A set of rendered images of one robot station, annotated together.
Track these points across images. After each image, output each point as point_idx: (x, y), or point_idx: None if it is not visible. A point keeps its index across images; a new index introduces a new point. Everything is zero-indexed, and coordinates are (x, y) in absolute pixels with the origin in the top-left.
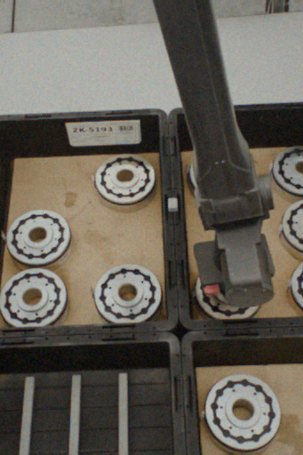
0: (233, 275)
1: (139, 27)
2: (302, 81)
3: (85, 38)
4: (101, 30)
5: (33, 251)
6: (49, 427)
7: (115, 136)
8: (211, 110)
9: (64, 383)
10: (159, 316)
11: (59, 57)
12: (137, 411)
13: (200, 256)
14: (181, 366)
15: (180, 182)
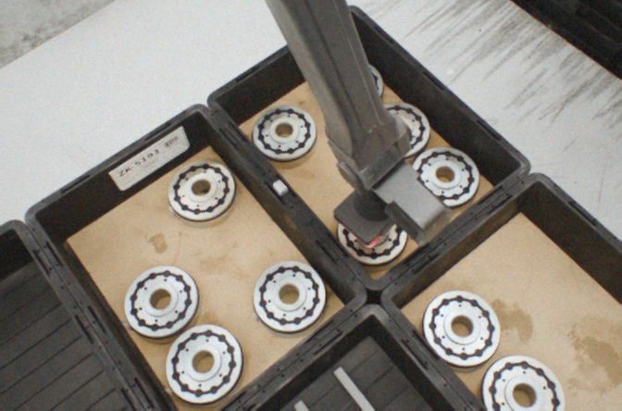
0: (419, 219)
1: (75, 31)
2: None
3: (24, 71)
4: (35, 54)
5: (168, 318)
6: None
7: (164, 155)
8: (360, 87)
9: None
10: (327, 295)
11: (10, 105)
12: (373, 393)
13: (346, 218)
14: (399, 327)
15: (269, 162)
